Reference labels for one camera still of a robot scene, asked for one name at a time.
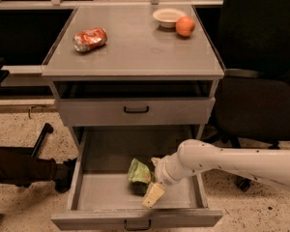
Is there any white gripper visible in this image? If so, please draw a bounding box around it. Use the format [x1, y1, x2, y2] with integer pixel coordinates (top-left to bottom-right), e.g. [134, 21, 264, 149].
[142, 154, 184, 208]

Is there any brown trouser leg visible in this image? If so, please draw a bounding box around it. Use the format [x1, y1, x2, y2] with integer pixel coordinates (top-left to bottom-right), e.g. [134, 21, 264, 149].
[0, 149, 57, 185]

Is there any crushed orange soda can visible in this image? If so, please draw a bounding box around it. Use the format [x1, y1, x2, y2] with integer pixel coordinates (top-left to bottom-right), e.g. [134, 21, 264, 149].
[72, 27, 107, 53]

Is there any closed grey upper drawer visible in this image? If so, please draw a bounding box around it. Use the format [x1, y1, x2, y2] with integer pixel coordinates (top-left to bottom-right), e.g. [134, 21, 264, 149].
[55, 98, 215, 127]

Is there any grey drawer cabinet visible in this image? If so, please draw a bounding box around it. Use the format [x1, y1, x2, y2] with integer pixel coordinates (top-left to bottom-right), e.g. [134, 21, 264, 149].
[43, 4, 223, 147]

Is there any black office chair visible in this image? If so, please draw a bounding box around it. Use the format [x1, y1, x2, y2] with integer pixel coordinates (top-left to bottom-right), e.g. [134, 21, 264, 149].
[196, 0, 290, 192]

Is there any black shoe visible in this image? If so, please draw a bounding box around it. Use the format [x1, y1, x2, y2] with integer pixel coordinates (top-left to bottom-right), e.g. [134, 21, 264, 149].
[53, 159, 76, 193]

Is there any orange fruit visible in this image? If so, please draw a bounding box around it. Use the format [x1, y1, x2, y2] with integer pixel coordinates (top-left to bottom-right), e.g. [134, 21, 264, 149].
[175, 16, 195, 37]

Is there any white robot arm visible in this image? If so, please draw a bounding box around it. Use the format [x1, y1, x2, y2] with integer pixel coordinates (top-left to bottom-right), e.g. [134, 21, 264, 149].
[142, 139, 290, 209]

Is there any white bowl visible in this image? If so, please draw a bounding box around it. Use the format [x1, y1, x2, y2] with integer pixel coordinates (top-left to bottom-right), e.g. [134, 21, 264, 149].
[153, 8, 186, 28]

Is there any open grey drawer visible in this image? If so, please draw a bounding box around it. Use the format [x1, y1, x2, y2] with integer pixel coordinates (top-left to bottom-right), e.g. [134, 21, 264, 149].
[51, 126, 222, 231]

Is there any black chair base left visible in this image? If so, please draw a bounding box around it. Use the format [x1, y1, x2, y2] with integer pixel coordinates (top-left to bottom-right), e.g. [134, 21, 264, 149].
[9, 122, 55, 158]

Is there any green jalapeno chip bag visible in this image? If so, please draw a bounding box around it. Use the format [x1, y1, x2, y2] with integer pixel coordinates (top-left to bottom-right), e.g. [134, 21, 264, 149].
[127, 159, 156, 195]

